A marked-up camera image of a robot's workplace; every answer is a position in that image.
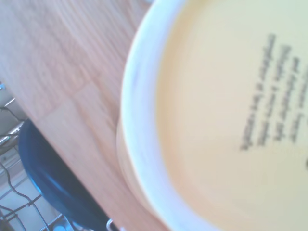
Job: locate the yellow ceramic mug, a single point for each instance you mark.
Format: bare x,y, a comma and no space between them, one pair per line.
216,120

